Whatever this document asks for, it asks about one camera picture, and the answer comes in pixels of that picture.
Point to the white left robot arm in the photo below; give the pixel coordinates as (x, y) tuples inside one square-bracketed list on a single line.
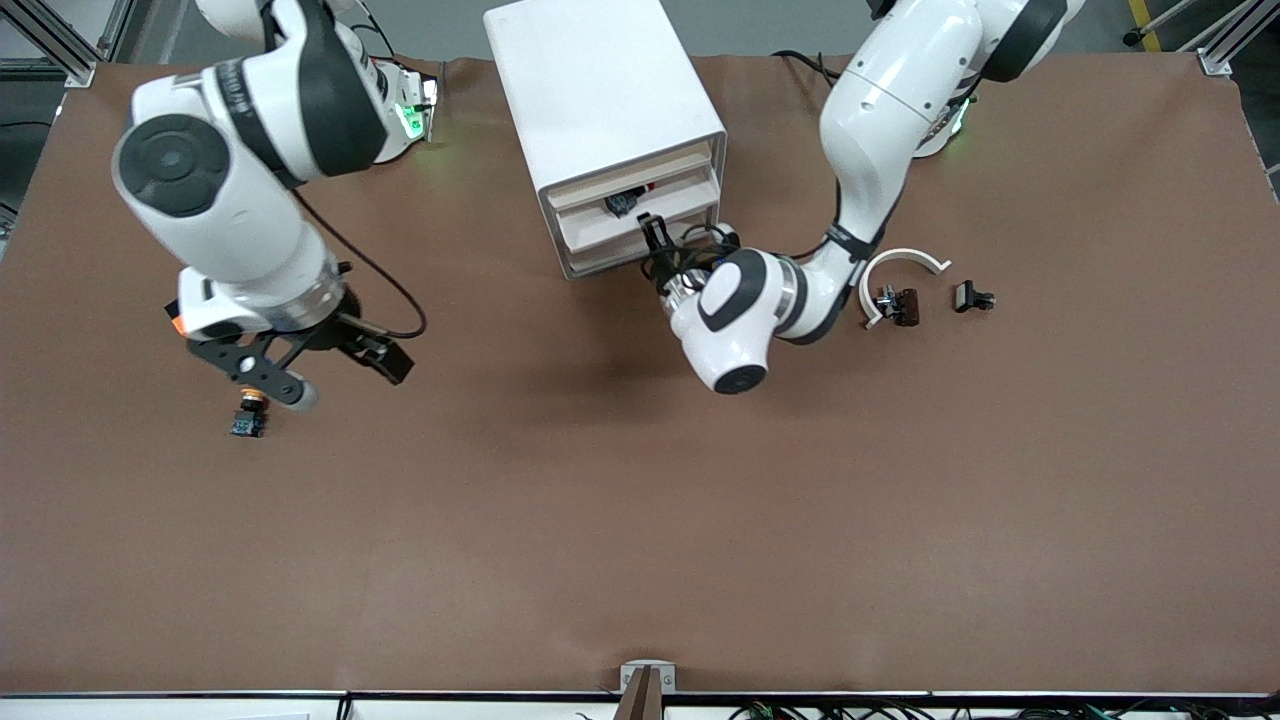
[(880, 100)]

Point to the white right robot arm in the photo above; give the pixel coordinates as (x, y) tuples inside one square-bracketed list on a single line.
[(220, 220)]

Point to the black square push button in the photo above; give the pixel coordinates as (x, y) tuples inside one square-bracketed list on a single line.
[(966, 296)]

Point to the dark brown clip part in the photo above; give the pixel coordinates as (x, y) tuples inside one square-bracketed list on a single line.
[(908, 308)]

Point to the brown table cover sheet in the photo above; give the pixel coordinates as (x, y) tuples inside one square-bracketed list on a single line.
[(600, 520)]

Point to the brown pole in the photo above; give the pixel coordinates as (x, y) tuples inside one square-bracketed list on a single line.
[(640, 700)]

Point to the black stand leg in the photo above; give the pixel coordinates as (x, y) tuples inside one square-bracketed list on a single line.
[(1135, 38)]

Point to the yellow push button switch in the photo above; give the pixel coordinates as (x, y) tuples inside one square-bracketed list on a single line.
[(248, 425)]

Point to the aluminium frame profile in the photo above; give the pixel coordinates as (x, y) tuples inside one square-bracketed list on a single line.
[(60, 45), (1215, 62)]

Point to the grey metal bracket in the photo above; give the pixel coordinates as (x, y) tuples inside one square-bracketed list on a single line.
[(666, 678)]

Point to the white table edge rail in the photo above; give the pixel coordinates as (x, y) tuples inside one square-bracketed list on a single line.
[(200, 708)]

